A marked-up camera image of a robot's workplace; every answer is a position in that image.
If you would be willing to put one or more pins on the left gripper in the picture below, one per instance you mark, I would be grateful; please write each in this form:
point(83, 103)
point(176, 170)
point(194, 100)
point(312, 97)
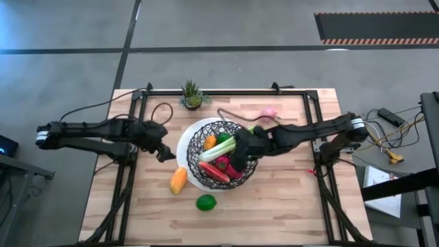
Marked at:
point(152, 135)

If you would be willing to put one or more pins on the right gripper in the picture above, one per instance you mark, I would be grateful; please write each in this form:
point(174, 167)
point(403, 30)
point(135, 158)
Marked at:
point(257, 144)

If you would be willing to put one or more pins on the small green lime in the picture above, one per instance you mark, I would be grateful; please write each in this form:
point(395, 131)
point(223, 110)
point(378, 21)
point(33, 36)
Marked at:
point(223, 138)

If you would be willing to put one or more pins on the red bell pepper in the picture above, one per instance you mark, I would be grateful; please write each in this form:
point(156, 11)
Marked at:
point(234, 173)

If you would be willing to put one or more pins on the green white celery stalk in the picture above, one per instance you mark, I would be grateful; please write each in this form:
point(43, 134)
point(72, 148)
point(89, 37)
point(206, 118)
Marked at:
point(214, 153)

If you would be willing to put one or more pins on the orange yellow pepper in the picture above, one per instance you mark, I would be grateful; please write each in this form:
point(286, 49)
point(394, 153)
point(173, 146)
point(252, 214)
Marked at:
point(178, 180)

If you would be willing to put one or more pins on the small orange fruit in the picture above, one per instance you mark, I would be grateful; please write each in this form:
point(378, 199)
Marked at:
point(209, 142)

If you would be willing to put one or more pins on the red watermelon slice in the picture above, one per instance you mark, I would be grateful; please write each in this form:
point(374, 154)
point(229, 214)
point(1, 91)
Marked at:
point(212, 171)

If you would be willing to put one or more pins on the large green lime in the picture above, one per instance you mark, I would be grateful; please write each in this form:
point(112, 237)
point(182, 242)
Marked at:
point(206, 202)

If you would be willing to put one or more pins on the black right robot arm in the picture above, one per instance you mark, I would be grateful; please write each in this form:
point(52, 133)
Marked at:
point(308, 132)

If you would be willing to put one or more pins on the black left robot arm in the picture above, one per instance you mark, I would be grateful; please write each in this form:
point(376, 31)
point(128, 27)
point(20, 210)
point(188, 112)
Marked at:
point(85, 132)

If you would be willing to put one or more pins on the pink peach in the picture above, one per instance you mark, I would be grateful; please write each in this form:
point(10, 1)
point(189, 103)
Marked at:
point(268, 112)

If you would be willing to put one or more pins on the small potted succulent plant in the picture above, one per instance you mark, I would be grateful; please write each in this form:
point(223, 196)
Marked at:
point(192, 97)

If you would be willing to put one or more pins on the grey metal shelf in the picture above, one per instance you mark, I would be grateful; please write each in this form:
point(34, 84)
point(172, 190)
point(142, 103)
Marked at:
point(20, 168)

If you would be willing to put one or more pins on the white paper sheet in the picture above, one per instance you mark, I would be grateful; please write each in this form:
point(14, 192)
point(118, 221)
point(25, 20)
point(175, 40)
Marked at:
point(382, 192)

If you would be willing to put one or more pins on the yellow clamp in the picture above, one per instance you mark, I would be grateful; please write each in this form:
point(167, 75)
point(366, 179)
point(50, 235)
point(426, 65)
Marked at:
point(394, 158)

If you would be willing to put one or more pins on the black power brick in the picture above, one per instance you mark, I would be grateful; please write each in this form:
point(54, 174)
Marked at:
point(391, 117)

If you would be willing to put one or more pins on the black electronic device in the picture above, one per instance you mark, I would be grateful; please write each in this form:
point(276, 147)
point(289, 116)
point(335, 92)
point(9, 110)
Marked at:
point(7, 145)

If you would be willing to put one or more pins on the black hazard-striped floor mat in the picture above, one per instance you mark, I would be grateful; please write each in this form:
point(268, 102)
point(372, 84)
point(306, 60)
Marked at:
point(377, 27)

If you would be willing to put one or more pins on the black side cart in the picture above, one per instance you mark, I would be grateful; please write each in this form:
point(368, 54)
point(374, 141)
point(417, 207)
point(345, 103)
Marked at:
point(430, 123)

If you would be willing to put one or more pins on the black metal table frame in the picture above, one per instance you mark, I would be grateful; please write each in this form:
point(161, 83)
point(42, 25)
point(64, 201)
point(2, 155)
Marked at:
point(223, 92)

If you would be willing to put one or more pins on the black frame clamp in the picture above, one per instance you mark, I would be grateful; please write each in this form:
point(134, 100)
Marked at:
point(149, 86)
point(275, 86)

